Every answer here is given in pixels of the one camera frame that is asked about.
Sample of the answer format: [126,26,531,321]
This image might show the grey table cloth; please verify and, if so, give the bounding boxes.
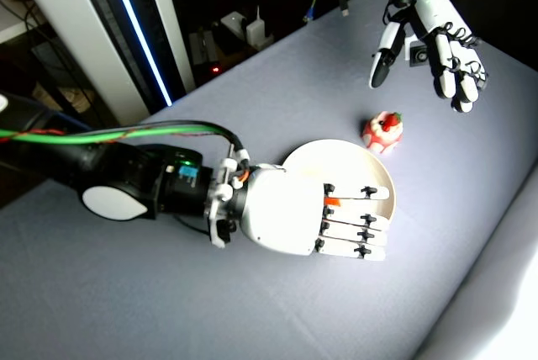
[0,0,538,360]

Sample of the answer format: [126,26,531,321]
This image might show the wrist camera on white bracket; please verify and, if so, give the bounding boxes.
[403,34,430,68]

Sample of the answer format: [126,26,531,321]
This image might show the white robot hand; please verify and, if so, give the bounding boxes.
[368,0,490,114]
[239,164,397,263]

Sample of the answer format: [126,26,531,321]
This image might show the thick green cable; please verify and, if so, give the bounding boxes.
[0,123,236,146]

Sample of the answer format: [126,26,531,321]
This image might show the red white strawberry toy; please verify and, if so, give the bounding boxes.
[361,110,404,155]

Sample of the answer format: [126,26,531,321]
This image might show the white shelf board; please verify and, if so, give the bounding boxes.
[0,0,47,44]

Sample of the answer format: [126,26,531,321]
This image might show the cream round plate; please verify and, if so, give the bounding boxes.
[279,138,397,230]

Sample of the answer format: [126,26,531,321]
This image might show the black power brick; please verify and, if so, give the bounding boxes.
[188,29,224,77]

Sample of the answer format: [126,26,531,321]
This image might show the white column with blue light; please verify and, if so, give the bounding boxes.
[6,0,197,130]

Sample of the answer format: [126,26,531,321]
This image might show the flat white power adapter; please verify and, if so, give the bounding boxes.
[220,10,247,41]

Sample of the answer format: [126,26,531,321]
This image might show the tall white power adapter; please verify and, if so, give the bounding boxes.
[245,5,275,50]

